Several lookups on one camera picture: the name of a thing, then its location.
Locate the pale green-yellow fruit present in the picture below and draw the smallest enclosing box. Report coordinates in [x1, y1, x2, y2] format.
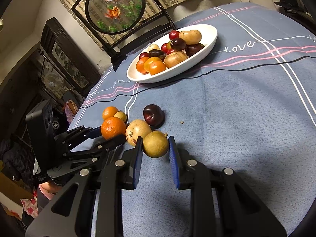
[143, 131, 169, 158]

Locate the tan potato-like fruit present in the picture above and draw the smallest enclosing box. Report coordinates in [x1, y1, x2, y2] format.
[179, 29, 202, 45]

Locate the person's left hand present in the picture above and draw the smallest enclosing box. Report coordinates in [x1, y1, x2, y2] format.
[39, 180, 63, 200]

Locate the white desk fan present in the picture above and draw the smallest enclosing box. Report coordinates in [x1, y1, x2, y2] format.
[44, 72, 64, 91]

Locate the small orange tangerine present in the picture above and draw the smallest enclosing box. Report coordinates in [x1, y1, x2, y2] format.
[102, 106, 119, 120]

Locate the small yellow longan fruit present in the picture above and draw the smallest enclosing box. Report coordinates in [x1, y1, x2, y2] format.
[114, 111, 127, 123]

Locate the tan pear-like fruit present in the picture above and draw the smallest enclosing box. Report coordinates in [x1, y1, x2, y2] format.
[125, 119, 151, 147]

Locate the dark framed picture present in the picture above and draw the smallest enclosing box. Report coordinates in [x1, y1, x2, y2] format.
[41, 17, 101, 96]

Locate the dark plum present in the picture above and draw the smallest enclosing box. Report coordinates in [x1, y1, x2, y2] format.
[143, 104, 165, 128]

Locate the brown-orange round fruit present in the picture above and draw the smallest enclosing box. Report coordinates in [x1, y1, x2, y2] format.
[149, 60, 166, 75]

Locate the round goldfish screen ornament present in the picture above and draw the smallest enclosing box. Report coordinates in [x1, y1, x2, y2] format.
[71, 0, 176, 70]

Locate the white oval plate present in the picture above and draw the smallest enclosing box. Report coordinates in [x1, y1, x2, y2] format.
[126, 24, 218, 84]

